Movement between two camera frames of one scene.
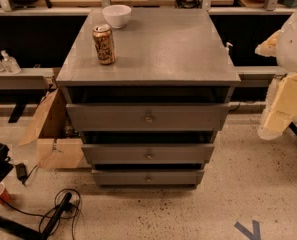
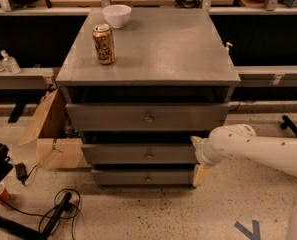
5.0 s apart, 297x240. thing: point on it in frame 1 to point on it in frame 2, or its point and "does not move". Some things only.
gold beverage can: x=103 y=39 does not move
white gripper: x=294 y=49 to x=201 y=154
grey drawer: x=148 y=154 does not move
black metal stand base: x=21 y=232 does not move
